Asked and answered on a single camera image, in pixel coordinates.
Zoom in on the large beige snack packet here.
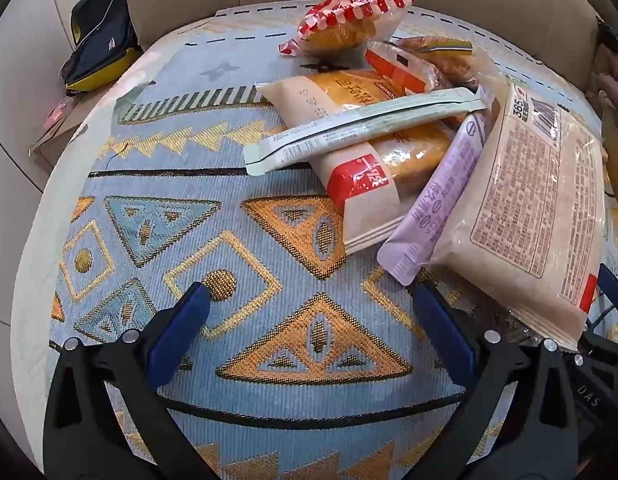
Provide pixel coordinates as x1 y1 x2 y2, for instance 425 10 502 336
429 74 606 353

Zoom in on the blue patterned blanket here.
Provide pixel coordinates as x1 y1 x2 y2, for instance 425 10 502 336
48 2 618 480

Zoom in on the red white striped bread packet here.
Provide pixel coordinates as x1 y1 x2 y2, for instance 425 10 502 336
278 0 420 58

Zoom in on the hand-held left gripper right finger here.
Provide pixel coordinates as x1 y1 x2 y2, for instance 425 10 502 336
411 282 582 480

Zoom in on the pink small item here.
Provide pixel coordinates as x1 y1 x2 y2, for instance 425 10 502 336
44 101 73 127

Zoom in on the long pale green packet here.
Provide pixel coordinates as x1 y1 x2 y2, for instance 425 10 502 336
243 86 490 177

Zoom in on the brown clothing pile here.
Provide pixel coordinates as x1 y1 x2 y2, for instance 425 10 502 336
593 42 618 111

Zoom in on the navy and yellow bag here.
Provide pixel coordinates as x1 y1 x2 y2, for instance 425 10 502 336
59 0 142 93

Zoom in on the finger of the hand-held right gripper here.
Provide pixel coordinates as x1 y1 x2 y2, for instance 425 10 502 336
583 262 618 353

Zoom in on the clear yellow label bread packet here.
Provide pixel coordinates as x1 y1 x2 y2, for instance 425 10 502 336
396 35 496 92

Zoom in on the golden toast bread packet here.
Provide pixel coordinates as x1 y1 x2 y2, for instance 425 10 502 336
255 71 455 256

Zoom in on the orange red label pastry packet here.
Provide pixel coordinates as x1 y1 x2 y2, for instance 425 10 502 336
364 40 457 98

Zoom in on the purple snack packet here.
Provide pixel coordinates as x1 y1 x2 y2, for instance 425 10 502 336
376 110 494 287

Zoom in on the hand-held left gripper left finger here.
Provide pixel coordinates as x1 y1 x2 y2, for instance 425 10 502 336
43 281 220 480

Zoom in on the cardboard box with pink item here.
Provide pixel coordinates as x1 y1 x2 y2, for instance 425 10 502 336
29 91 96 168

